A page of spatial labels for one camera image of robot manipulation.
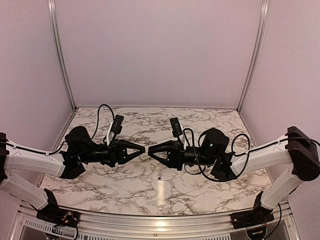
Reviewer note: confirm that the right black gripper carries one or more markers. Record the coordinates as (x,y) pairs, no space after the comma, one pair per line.
(175,153)

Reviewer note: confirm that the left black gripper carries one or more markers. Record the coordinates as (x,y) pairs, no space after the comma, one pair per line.
(117,153)

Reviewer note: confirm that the white remote control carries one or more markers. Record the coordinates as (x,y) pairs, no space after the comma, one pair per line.
(144,157)

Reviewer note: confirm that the white battery cover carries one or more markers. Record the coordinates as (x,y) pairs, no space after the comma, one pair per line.
(160,173)

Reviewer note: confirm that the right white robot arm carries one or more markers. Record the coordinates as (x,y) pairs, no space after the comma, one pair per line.
(294,149)

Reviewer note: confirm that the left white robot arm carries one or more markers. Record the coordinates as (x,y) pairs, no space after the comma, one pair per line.
(67,164)

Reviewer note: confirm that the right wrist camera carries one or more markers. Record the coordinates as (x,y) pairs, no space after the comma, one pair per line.
(177,130)

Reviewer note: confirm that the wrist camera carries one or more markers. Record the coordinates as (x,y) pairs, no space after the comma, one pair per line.
(114,129)
(177,130)

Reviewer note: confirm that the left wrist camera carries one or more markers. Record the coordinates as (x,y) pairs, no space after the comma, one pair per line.
(114,129)

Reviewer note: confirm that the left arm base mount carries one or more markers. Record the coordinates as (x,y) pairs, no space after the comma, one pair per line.
(60,217)

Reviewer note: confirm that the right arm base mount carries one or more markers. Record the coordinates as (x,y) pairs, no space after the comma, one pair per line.
(253,217)

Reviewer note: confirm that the front aluminium rail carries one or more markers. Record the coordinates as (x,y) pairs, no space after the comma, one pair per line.
(106,226)

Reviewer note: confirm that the right aluminium frame post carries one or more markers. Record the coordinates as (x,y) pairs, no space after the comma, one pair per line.
(261,27)

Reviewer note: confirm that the aluminium frame post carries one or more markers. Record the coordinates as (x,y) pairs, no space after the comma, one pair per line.
(59,52)
(261,27)

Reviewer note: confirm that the left aluminium frame post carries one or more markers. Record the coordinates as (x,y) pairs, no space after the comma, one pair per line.
(59,52)

